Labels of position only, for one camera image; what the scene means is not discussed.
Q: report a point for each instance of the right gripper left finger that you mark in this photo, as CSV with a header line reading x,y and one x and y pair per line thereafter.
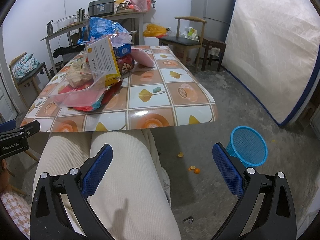
x,y
49,220

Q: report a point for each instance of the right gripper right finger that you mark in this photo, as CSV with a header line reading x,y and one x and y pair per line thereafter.
x,y
276,218

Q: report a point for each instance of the red pink snack bag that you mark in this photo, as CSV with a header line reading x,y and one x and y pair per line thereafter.
x,y
87,97

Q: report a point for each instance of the clear plastic bag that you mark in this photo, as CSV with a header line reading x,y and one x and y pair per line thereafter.
x,y
120,38

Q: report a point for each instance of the yellow white paper box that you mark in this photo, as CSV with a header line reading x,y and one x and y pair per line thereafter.
x,y
102,62

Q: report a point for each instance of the red drink can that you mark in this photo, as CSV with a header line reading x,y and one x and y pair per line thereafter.
x,y
125,64

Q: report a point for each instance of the blue plastic snack bag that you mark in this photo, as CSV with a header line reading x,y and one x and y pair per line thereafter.
x,y
96,27

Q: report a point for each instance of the blue small carton box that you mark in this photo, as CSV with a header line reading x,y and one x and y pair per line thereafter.
x,y
120,50

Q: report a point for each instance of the pink sponge cloth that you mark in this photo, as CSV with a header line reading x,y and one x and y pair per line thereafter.
x,y
141,57

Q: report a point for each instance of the beige paper tissue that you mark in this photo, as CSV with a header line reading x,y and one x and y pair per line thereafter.
x,y
79,73

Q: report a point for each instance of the blue plastic trash basket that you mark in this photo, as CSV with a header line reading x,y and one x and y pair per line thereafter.
x,y
248,146

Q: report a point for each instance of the chair with patterned cushion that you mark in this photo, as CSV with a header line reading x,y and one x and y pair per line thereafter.
x,y
24,69

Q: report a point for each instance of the orange peel pieces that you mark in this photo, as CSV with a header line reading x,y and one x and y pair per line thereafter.
x,y
193,169

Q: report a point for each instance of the white shoe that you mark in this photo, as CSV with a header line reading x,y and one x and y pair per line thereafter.
x,y
167,184

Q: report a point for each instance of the steel water bottle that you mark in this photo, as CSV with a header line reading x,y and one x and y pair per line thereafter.
x,y
50,28

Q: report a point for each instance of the glass bowl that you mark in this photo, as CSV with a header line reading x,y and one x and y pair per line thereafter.
x,y
65,22

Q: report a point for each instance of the grey rice cooker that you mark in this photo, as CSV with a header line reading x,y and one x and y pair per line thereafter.
x,y
101,8

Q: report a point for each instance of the patterned tablecloth dining table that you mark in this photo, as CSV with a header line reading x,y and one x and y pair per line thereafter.
x,y
165,95

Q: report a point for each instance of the white mattress with blue edge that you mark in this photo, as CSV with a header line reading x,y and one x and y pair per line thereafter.
x,y
273,51

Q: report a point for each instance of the dark wooden stool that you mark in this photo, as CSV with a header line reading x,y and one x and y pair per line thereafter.
x,y
214,50

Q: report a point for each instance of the grey side table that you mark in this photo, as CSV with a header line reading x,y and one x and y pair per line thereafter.
x,y
115,17

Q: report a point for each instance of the yellow plastic bag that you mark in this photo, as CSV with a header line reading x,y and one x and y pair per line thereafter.
x,y
153,30

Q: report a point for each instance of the pink plastic bag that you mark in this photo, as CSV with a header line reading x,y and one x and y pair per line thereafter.
x,y
140,5

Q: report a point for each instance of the wooden chair black seat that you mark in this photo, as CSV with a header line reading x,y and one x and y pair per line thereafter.
x,y
185,43

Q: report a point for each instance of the grey refrigerator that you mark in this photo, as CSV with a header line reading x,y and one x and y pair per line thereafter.
x,y
217,13

